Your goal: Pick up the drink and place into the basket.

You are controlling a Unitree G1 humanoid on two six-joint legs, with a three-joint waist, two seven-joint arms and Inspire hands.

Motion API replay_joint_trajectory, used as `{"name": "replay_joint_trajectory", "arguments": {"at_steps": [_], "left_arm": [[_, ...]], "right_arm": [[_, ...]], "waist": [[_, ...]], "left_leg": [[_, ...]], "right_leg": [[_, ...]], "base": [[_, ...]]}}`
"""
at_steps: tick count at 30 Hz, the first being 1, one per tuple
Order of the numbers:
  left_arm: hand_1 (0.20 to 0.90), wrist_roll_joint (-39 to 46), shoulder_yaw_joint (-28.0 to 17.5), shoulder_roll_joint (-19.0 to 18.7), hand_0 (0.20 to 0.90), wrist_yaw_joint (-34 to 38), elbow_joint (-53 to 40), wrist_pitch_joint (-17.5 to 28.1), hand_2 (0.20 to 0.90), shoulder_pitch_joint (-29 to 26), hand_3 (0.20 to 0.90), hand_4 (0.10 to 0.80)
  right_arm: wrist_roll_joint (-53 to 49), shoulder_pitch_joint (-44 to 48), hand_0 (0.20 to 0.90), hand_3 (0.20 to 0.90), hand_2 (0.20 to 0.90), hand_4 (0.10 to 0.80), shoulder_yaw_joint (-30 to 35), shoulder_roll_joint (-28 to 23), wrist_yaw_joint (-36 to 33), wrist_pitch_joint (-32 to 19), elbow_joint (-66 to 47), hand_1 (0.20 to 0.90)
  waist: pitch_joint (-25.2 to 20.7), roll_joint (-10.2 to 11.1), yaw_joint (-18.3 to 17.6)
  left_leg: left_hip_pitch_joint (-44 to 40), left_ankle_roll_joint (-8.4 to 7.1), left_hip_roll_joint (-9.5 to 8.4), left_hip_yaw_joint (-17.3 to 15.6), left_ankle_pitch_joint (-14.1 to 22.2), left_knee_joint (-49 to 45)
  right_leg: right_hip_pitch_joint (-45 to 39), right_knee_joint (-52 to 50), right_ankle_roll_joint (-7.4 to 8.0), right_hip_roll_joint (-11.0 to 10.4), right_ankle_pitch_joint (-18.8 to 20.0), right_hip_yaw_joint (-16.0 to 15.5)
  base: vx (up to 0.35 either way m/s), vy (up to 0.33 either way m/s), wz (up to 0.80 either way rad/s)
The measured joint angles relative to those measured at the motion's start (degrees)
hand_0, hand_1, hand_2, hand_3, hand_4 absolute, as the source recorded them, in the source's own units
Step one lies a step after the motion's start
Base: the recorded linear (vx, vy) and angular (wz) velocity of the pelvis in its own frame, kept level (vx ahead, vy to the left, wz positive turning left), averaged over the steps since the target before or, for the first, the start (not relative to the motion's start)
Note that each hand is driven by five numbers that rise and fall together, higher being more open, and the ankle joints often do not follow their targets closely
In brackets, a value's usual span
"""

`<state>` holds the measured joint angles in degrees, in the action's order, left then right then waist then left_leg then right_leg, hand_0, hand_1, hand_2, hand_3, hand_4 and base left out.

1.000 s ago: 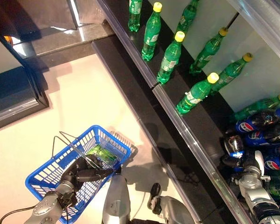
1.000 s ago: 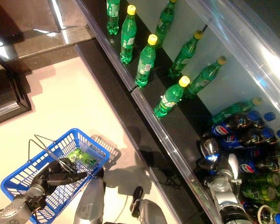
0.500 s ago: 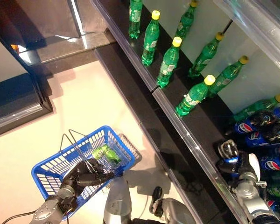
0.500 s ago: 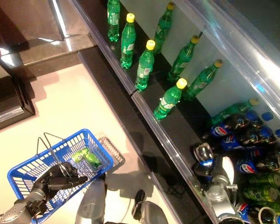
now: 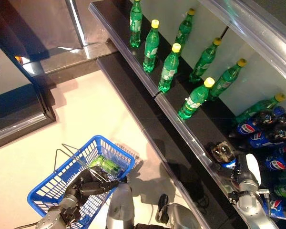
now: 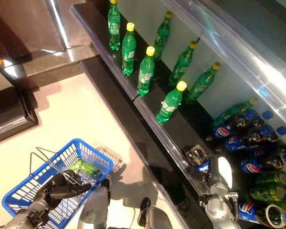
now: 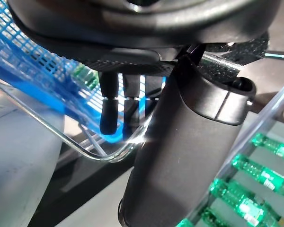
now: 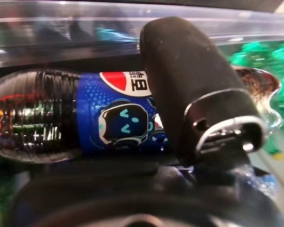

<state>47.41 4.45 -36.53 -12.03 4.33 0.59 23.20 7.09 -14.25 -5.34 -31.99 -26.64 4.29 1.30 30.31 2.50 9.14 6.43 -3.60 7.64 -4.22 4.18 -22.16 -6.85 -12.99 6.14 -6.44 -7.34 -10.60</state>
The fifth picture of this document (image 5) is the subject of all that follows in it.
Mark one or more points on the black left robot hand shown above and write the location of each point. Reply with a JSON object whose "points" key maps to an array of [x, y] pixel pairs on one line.
{"points": [[90, 187]]}

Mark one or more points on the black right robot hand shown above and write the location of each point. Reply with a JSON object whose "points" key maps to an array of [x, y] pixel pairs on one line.
{"points": [[243, 169]]}

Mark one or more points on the cola bottle blue label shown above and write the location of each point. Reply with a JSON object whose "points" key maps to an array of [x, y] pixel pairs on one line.
{"points": [[257, 138], [222, 152], [276, 206], [275, 164], [246, 128]]}

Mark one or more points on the blue plastic shopping basket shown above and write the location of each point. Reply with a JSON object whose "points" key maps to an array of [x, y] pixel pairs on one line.
{"points": [[129, 160]]}

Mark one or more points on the green soda bottle yellow cap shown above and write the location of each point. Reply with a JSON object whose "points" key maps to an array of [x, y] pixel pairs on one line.
{"points": [[257, 107], [105, 164], [193, 100], [135, 23], [168, 69], [225, 81], [150, 47]]}

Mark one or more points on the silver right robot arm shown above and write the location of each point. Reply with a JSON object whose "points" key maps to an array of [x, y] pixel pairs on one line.
{"points": [[248, 202]]}

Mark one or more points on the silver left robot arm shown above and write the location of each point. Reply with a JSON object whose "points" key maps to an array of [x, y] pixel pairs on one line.
{"points": [[50, 219]]}

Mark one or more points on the silver left robot leg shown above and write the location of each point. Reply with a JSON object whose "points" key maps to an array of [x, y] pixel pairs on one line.
{"points": [[120, 207]]}

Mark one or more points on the silver robot leg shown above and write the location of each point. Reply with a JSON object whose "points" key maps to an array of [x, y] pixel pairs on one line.
{"points": [[120, 207], [178, 214]]}

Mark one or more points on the silver right robot leg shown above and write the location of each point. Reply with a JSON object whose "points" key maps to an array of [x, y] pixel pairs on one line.
{"points": [[178, 214]]}

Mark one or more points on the black low display shelf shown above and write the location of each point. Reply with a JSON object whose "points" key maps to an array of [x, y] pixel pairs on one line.
{"points": [[19, 114]]}

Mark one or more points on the dark store shelf unit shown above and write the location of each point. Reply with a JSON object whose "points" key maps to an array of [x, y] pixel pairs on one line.
{"points": [[183, 78]]}

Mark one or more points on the grey metal base ledge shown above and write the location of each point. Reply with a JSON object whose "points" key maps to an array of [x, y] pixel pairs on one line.
{"points": [[69, 57]]}

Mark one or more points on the small orange tag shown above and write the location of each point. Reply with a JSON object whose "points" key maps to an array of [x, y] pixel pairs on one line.
{"points": [[18, 60]]}

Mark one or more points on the dark brown side panel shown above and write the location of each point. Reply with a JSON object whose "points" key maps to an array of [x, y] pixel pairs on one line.
{"points": [[14, 23]]}

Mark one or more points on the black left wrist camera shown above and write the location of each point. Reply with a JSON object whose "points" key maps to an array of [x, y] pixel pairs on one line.
{"points": [[70, 215]]}

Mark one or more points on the chrome vertical post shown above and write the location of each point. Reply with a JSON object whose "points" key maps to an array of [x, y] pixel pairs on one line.
{"points": [[75, 23]]}

